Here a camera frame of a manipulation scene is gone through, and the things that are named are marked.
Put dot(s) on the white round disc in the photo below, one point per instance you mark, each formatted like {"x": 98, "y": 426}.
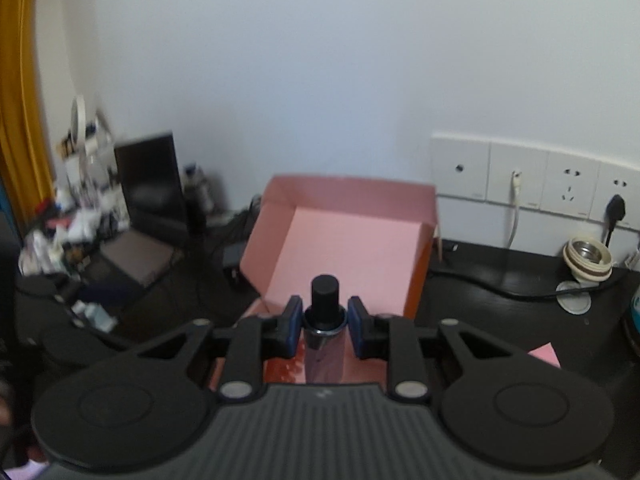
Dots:
{"x": 574, "y": 300}

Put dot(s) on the clutter of small items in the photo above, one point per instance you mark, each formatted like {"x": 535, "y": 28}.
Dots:
{"x": 85, "y": 175}

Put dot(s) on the white wall power socket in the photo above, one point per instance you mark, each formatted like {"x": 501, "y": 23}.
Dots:
{"x": 570, "y": 185}
{"x": 630, "y": 185}

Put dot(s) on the brown jar with blue label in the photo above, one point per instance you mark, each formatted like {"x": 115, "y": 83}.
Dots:
{"x": 634, "y": 315}

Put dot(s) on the small white label bottle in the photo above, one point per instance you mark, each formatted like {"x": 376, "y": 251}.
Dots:
{"x": 200, "y": 187}

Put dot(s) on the small bottle with black cap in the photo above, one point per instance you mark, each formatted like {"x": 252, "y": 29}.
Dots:
{"x": 325, "y": 295}

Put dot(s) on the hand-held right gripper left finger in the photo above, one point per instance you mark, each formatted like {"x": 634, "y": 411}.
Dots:
{"x": 291, "y": 330}

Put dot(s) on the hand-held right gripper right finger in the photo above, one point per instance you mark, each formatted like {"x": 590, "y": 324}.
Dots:
{"x": 357, "y": 330}

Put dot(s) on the dark wooden desktop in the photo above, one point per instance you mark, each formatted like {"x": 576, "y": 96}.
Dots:
{"x": 500, "y": 320}

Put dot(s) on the black laptop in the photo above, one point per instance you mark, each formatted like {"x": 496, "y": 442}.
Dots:
{"x": 150, "y": 180}

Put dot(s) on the white network wall plate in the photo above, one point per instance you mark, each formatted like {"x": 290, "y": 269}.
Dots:
{"x": 530, "y": 180}

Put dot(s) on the yellow curtain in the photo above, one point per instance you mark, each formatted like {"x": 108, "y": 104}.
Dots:
{"x": 20, "y": 85}

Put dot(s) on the pink foil packet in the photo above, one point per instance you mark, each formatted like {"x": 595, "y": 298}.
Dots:
{"x": 545, "y": 355}

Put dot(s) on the pink cardboard box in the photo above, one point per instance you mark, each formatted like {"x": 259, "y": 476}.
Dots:
{"x": 350, "y": 250}

